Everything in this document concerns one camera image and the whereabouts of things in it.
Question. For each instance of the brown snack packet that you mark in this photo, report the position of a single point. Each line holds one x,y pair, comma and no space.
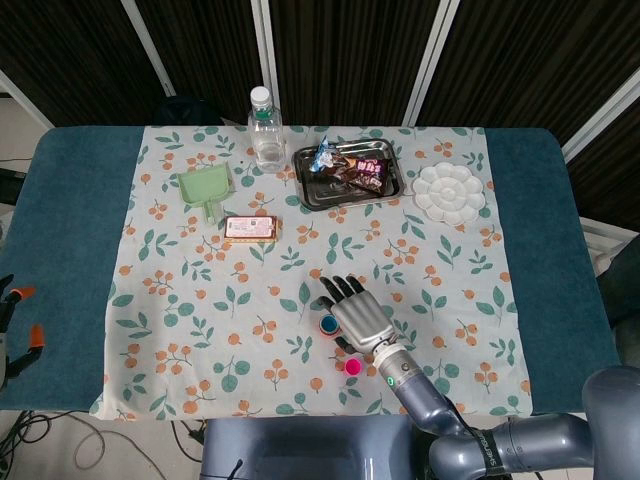
367,172

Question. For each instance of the blue white snack wrapper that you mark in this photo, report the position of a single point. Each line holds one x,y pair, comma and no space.
322,155

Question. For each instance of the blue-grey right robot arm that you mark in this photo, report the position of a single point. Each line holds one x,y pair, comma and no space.
425,395

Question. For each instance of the white partition frame post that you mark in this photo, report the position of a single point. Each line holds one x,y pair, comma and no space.
600,117
25,100
430,55
147,47
265,45

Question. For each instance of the white flower paint palette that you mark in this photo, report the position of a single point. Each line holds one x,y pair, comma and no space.
448,191

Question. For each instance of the teal table cover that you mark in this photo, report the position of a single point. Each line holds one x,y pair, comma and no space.
65,225

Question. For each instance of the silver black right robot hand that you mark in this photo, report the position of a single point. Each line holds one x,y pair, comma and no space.
360,320

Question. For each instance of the floral leaf fruit tablecloth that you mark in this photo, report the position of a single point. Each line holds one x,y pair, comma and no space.
200,300

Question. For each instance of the light blue plastic cup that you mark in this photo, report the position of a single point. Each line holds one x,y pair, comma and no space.
329,324

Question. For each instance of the small pink plastic cup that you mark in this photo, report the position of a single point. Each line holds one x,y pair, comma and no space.
353,367

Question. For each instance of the black bag behind table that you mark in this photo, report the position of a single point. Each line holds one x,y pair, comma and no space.
185,112

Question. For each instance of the white metal rack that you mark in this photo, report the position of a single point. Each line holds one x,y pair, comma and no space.
605,240

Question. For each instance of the dark teal chair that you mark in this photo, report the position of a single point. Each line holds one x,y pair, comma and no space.
625,300

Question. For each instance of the green plastic dustpan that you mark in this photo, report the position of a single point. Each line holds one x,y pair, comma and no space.
205,185

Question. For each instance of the black orange-tipped left robot hand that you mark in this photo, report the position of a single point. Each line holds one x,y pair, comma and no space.
4,315

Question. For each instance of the stainless steel tray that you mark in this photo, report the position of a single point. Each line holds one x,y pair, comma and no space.
320,187

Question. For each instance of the clear plastic water bottle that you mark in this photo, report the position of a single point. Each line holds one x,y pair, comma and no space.
266,135

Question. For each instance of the blue-grey robot torso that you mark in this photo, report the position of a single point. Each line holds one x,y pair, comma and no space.
300,450

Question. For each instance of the large orange plastic cup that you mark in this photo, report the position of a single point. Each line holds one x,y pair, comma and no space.
323,332

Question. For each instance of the red yellow card box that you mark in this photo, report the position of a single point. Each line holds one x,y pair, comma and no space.
250,228

